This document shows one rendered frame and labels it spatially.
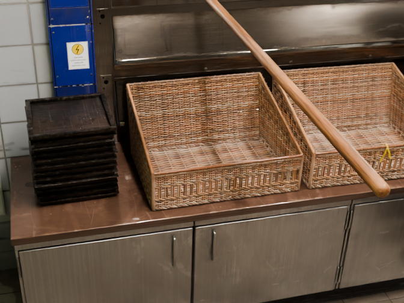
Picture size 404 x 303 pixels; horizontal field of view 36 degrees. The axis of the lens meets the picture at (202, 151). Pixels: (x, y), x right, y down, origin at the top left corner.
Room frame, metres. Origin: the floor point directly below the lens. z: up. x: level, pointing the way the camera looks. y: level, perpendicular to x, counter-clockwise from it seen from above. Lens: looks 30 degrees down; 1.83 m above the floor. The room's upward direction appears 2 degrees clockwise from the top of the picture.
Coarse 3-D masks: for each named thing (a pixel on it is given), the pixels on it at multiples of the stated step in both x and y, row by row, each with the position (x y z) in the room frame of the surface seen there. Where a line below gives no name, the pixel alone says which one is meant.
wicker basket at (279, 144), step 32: (128, 96) 2.13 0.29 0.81; (160, 96) 2.18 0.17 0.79; (224, 96) 2.25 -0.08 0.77; (256, 96) 2.29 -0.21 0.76; (160, 128) 2.14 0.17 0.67; (192, 128) 2.18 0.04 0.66; (224, 128) 2.21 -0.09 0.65; (288, 128) 2.00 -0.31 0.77; (160, 160) 2.04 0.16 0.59; (192, 160) 2.05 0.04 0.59; (224, 160) 2.06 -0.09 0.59; (256, 160) 1.83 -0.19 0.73; (288, 160) 1.86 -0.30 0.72; (160, 192) 1.73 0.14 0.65; (192, 192) 1.76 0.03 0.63; (224, 192) 1.79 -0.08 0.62; (256, 192) 1.83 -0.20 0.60
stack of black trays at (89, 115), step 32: (64, 96) 2.01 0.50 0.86; (96, 96) 2.03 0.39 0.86; (32, 128) 1.76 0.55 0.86; (64, 128) 1.79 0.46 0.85; (96, 128) 1.78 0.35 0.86; (32, 160) 1.72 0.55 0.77; (64, 160) 1.74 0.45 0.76; (96, 160) 1.77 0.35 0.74; (64, 192) 1.74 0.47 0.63; (96, 192) 1.77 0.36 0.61
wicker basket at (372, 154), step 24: (288, 72) 2.35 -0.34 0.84; (312, 72) 2.37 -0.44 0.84; (336, 72) 2.40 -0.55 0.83; (360, 72) 2.43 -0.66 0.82; (384, 72) 2.45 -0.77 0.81; (312, 96) 2.35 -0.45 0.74; (336, 96) 2.37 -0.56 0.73; (360, 96) 2.40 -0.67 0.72; (384, 96) 2.43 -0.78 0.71; (288, 120) 2.14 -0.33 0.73; (336, 120) 2.35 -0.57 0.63; (360, 120) 2.37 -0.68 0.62; (312, 144) 1.94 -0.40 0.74; (360, 144) 2.22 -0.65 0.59; (312, 168) 1.88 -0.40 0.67; (336, 168) 1.91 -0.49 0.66; (384, 168) 1.96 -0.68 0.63
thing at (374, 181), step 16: (208, 0) 2.12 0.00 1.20; (224, 16) 1.94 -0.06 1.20; (240, 32) 1.79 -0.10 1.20; (256, 48) 1.66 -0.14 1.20; (272, 64) 1.54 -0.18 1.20; (288, 80) 1.44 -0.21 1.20; (304, 96) 1.35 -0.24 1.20; (304, 112) 1.30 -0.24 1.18; (320, 112) 1.27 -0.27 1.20; (320, 128) 1.22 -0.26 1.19; (336, 144) 1.14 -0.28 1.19; (352, 160) 1.07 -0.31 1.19; (368, 176) 1.01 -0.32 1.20; (384, 192) 0.97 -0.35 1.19
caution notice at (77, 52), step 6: (72, 42) 2.11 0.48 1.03; (78, 42) 2.12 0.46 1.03; (84, 42) 2.12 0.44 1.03; (72, 48) 2.11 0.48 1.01; (78, 48) 2.12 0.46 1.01; (84, 48) 2.12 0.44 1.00; (72, 54) 2.11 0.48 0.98; (78, 54) 2.12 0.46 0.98; (84, 54) 2.12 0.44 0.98; (72, 60) 2.11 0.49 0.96; (78, 60) 2.12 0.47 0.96; (84, 60) 2.12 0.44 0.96; (72, 66) 2.11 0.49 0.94; (78, 66) 2.12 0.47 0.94; (84, 66) 2.12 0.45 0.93
